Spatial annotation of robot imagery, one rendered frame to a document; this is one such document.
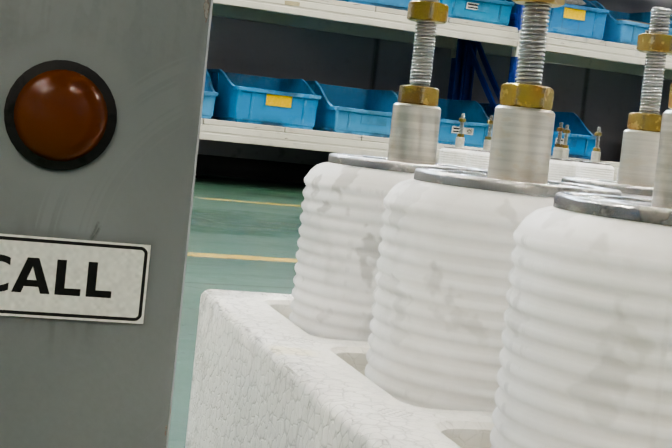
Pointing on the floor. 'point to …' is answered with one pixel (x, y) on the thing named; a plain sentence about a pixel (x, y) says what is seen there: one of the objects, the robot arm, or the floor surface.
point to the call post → (99, 190)
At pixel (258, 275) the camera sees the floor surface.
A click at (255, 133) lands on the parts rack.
